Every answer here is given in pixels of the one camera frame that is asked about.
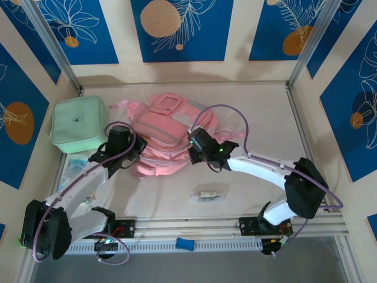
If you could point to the pink school backpack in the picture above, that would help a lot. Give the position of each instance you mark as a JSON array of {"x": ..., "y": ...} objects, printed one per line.
[{"x": 159, "y": 126}]

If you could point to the clear plastic stationery pouch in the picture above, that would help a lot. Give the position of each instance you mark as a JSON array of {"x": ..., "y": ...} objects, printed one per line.
[{"x": 209, "y": 194}]

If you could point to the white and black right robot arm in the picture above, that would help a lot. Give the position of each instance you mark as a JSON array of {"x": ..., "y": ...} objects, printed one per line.
[{"x": 256, "y": 168}]

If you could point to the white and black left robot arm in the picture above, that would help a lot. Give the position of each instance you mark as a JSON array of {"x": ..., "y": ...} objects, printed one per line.
[{"x": 76, "y": 191}]

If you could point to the mint green zipped case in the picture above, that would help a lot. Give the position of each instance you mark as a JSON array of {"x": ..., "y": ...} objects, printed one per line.
[{"x": 76, "y": 118}]

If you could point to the light blue printed packet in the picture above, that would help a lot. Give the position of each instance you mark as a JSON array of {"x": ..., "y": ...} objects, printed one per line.
[{"x": 72, "y": 171}]

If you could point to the blue bone-shaped block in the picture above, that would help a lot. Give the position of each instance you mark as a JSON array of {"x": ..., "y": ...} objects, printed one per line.
[{"x": 185, "y": 244}]

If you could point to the aluminium table edge rail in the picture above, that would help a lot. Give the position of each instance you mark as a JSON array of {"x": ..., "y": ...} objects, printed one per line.
[{"x": 188, "y": 227}]

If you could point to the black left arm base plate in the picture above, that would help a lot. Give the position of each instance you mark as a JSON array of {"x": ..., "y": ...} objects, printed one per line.
[{"x": 128, "y": 228}]

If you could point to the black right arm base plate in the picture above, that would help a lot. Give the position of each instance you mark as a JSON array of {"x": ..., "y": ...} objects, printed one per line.
[{"x": 247, "y": 225}]

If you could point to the aluminium frame post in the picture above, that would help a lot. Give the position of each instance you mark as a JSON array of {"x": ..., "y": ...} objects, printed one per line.
[
  {"x": 52, "y": 44},
  {"x": 312, "y": 44}
]

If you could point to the aluminium frame leg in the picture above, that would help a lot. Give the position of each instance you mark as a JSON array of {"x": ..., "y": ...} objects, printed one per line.
[
  {"x": 25, "y": 275},
  {"x": 349, "y": 262}
]

